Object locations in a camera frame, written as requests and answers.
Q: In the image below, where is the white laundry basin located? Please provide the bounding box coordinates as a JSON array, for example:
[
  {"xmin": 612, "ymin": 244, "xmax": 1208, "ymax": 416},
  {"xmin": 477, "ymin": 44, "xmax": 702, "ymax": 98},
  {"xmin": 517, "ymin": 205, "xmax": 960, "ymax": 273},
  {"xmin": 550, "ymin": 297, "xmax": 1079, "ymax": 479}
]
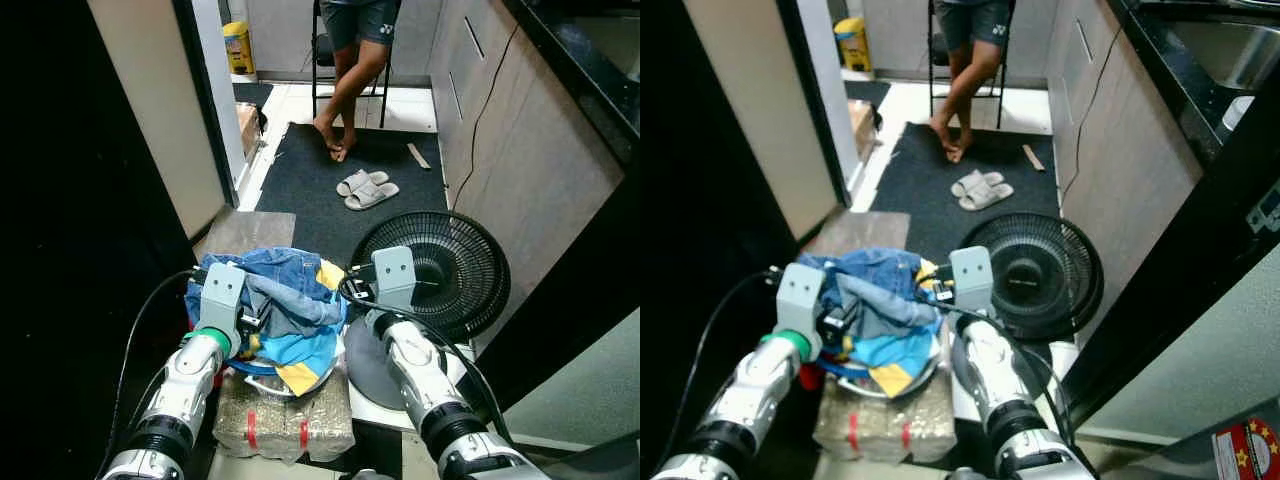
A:
[
  {"xmin": 812, "ymin": 345, "xmax": 949, "ymax": 397},
  {"xmin": 222, "ymin": 340, "xmax": 346, "ymax": 393}
]

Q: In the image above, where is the blue and yellow garment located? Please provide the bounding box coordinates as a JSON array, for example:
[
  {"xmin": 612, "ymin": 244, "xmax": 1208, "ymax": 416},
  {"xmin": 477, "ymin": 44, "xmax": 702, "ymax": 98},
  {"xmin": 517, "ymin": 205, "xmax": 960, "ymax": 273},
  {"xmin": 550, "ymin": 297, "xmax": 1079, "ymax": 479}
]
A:
[
  {"xmin": 828, "ymin": 258, "xmax": 945, "ymax": 400},
  {"xmin": 234, "ymin": 258, "xmax": 349, "ymax": 397}
]

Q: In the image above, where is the blue denim garment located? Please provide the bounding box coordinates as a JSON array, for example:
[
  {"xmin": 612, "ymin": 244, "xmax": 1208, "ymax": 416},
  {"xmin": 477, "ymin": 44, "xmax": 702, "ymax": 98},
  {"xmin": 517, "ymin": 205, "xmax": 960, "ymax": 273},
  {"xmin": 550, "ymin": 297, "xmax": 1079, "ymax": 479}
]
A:
[
  {"xmin": 185, "ymin": 247, "xmax": 347, "ymax": 343},
  {"xmin": 795, "ymin": 248, "xmax": 943, "ymax": 343}
]

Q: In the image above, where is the grey slipper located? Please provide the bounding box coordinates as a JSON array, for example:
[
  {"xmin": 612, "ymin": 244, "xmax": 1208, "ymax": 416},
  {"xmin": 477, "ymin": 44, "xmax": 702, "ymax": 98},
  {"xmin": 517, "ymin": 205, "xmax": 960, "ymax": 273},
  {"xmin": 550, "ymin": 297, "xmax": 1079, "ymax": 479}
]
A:
[
  {"xmin": 336, "ymin": 169, "xmax": 391, "ymax": 198},
  {"xmin": 950, "ymin": 169, "xmax": 1002, "ymax": 198},
  {"xmin": 344, "ymin": 181, "xmax": 401, "ymax": 212},
  {"xmin": 958, "ymin": 181, "xmax": 1015, "ymax": 213}
]

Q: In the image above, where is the grey brown floor mat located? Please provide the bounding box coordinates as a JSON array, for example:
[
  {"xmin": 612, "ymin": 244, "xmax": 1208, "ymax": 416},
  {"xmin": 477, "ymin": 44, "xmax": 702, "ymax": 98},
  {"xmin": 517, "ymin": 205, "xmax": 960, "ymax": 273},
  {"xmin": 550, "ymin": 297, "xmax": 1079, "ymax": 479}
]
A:
[
  {"xmin": 203, "ymin": 209, "xmax": 298, "ymax": 263},
  {"xmin": 798, "ymin": 209, "xmax": 912, "ymax": 261}
]

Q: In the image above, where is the black floor fan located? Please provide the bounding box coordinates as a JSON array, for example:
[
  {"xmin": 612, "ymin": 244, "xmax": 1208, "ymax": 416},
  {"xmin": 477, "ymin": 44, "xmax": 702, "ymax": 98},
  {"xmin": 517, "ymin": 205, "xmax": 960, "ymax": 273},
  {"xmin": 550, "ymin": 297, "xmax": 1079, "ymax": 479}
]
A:
[
  {"xmin": 952, "ymin": 213, "xmax": 1105, "ymax": 403},
  {"xmin": 343, "ymin": 212, "xmax": 512, "ymax": 411}
]

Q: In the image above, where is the large black floor mat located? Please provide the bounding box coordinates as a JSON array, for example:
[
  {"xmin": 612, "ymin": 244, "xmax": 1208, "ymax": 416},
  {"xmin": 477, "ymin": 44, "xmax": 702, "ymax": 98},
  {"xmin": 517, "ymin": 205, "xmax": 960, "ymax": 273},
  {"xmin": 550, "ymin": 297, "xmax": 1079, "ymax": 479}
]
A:
[
  {"xmin": 868, "ymin": 122, "xmax": 1062, "ymax": 267},
  {"xmin": 254, "ymin": 122, "xmax": 451, "ymax": 269}
]

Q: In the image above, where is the wrapped bundle with red tape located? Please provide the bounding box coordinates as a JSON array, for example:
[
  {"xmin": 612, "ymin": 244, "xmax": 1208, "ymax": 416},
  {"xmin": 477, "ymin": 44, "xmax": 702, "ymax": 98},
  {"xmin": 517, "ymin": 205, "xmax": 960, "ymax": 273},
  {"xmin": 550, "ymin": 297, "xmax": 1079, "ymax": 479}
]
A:
[
  {"xmin": 213, "ymin": 372, "xmax": 357, "ymax": 463},
  {"xmin": 812, "ymin": 372, "xmax": 957, "ymax": 465}
]

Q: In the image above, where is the brown cardboard box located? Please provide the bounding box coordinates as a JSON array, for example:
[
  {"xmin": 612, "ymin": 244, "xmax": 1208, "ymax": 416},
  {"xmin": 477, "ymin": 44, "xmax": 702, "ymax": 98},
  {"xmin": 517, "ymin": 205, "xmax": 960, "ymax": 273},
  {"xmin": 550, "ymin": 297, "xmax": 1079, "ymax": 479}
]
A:
[
  {"xmin": 847, "ymin": 98, "xmax": 882, "ymax": 161},
  {"xmin": 236, "ymin": 100, "xmax": 267, "ymax": 159}
]

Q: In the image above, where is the seated person in shorts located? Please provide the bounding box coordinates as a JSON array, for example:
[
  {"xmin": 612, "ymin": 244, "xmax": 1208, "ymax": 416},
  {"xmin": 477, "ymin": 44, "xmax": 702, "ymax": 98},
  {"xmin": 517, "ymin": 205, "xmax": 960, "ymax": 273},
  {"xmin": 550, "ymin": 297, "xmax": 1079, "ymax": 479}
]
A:
[
  {"xmin": 928, "ymin": 0, "xmax": 1011, "ymax": 165},
  {"xmin": 313, "ymin": 0, "xmax": 403, "ymax": 164}
]

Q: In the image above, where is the small dark doormat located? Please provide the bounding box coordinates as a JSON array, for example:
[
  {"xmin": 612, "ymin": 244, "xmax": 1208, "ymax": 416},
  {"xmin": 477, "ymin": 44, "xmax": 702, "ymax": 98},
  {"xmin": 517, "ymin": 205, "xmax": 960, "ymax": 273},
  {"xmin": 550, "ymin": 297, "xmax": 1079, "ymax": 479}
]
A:
[
  {"xmin": 844, "ymin": 79, "xmax": 892, "ymax": 109},
  {"xmin": 232, "ymin": 81, "xmax": 275, "ymax": 110}
]

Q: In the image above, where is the wood grain kitchen cabinet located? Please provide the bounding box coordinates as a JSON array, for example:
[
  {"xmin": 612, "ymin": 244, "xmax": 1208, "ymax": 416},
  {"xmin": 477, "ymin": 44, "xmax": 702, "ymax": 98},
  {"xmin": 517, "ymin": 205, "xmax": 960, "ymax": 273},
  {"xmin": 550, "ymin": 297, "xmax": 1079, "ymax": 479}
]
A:
[
  {"xmin": 1044, "ymin": 0, "xmax": 1207, "ymax": 313},
  {"xmin": 427, "ymin": 0, "xmax": 627, "ymax": 346}
]

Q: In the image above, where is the black metal chair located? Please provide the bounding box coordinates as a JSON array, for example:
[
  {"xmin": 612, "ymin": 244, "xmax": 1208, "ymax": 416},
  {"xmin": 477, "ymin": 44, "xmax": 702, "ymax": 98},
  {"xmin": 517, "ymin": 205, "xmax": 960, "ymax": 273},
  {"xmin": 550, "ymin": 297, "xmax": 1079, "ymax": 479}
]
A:
[
  {"xmin": 311, "ymin": 0, "xmax": 392, "ymax": 129},
  {"xmin": 927, "ymin": 0, "xmax": 1007, "ymax": 129}
]

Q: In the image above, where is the yellow trash can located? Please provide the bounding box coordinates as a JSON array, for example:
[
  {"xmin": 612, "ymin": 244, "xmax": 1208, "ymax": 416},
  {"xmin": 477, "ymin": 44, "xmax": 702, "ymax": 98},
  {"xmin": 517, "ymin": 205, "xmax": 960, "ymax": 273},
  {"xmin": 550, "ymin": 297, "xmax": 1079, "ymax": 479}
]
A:
[
  {"xmin": 834, "ymin": 16, "xmax": 874, "ymax": 76},
  {"xmin": 221, "ymin": 20, "xmax": 257, "ymax": 79}
]

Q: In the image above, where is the black kitchen countertop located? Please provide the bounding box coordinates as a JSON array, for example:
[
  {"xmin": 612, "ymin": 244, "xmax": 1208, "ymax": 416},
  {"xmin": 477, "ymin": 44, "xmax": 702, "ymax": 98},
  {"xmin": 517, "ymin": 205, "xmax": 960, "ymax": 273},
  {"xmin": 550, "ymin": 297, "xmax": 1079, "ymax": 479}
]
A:
[
  {"xmin": 1105, "ymin": 0, "xmax": 1280, "ymax": 169},
  {"xmin": 503, "ymin": 0, "xmax": 641, "ymax": 143}
]

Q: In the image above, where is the white cup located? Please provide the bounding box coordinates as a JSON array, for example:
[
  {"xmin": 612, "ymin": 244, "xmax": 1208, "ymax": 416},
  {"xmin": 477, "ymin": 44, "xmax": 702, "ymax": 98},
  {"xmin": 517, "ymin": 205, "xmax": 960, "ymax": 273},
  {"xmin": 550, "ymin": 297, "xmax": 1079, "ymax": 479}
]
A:
[{"xmin": 1221, "ymin": 95, "xmax": 1257, "ymax": 132}]

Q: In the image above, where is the red printed package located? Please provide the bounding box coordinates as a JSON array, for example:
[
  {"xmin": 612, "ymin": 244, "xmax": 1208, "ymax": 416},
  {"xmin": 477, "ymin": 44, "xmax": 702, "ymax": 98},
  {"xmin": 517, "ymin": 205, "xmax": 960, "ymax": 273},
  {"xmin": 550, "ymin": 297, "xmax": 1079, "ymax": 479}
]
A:
[{"xmin": 1211, "ymin": 417, "xmax": 1280, "ymax": 480}]

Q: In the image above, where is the steel kitchen sink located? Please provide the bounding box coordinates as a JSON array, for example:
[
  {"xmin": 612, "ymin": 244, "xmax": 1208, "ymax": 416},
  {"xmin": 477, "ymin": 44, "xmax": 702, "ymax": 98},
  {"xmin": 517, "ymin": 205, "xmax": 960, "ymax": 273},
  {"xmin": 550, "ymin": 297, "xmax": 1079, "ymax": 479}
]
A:
[{"xmin": 1165, "ymin": 14, "xmax": 1280, "ymax": 93}]

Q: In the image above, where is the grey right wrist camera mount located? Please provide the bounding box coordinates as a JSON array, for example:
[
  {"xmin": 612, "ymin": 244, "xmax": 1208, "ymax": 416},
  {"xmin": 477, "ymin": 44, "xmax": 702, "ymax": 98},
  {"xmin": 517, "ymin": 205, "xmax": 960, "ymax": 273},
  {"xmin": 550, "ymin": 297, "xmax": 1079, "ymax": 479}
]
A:
[
  {"xmin": 948, "ymin": 246, "xmax": 997, "ymax": 319},
  {"xmin": 372, "ymin": 246, "xmax": 418, "ymax": 313}
]

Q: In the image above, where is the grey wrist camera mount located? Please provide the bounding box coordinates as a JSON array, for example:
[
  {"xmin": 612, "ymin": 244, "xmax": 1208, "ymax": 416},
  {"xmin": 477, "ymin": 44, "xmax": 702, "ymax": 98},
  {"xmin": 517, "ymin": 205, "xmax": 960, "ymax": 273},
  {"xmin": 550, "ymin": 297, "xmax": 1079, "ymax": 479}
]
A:
[
  {"xmin": 372, "ymin": 246, "xmax": 418, "ymax": 313},
  {"xmin": 198, "ymin": 262, "xmax": 249, "ymax": 337},
  {"xmin": 775, "ymin": 263, "xmax": 827, "ymax": 341},
  {"xmin": 948, "ymin": 246, "xmax": 997, "ymax": 319}
]

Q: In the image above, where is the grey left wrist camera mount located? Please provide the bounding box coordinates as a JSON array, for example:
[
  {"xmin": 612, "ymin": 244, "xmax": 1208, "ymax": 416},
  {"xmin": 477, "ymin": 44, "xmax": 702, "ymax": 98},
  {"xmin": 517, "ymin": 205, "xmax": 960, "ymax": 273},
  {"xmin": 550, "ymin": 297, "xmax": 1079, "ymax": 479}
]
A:
[
  {"xmin": 198, "ymin": 262, "xmax": 249, "ymax": 337},
  {"xmin": 775, "ymin": 263, "xmax": 827, "ymax": 341}
]

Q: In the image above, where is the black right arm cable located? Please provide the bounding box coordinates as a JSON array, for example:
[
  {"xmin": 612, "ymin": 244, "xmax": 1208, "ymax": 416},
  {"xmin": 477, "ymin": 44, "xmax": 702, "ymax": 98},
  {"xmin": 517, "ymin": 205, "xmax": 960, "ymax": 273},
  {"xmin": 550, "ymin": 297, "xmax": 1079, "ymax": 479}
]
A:
[
  {"xmin": 338, "ymin": 278, "xmax": 513, "ymax": 443},
  {"xmin": 936, "ymin": 296, "xmax": 1079, "ymax": 445}
]

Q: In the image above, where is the thin black wall cable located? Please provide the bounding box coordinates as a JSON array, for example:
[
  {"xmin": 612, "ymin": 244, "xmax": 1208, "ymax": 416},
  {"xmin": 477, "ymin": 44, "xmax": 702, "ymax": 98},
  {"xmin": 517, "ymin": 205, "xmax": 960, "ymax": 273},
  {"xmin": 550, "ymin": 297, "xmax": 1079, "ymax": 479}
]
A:
[
  {"xmin": 1058, "ymin": 24, "xmax": 1127, "ymax": 208},
  {"xmin": 450, "ymin": 24, "xmax": 521, "ymax": 213}
]

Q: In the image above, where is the beige door with black frame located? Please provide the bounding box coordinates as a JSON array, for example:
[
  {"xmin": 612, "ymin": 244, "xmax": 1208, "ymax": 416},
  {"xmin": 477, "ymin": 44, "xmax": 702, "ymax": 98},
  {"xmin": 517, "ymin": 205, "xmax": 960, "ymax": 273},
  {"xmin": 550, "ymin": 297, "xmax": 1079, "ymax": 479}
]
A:
[
  {"xmin": 87, "ymin": 0, "xmax": 243, "ymax": 241},
  {"xmin": 680, "ymin": 0, "xmax": 853, "ymax": 241}
]

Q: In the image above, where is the grey wall socket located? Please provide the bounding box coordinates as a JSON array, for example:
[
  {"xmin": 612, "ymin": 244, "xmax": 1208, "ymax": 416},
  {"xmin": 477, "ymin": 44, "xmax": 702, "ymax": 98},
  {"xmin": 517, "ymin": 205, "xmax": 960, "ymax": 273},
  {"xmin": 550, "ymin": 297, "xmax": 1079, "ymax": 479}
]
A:
[{"xmin": 1247, "ymin": 178, "xmax": 1280, "ymax": 237}]

